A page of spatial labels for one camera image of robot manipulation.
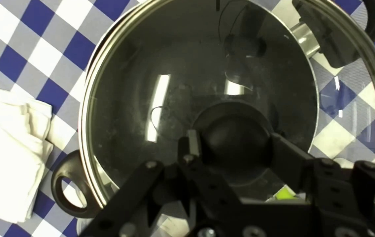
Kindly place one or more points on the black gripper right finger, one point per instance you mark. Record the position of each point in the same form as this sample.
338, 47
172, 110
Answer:
290, 163

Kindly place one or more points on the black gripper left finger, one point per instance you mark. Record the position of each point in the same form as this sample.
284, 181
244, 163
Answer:
189, 146

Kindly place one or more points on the glass lid with black knob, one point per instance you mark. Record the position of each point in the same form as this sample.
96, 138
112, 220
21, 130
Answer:
219, 68

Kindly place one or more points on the black cooking pot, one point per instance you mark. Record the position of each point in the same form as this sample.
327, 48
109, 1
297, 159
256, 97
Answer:
228, 68

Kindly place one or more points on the folded white cloth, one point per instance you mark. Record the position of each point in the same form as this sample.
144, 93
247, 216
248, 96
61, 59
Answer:
24, 126

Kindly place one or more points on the blue white checkered tablecloth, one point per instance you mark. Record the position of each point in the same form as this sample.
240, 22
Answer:
45, 46

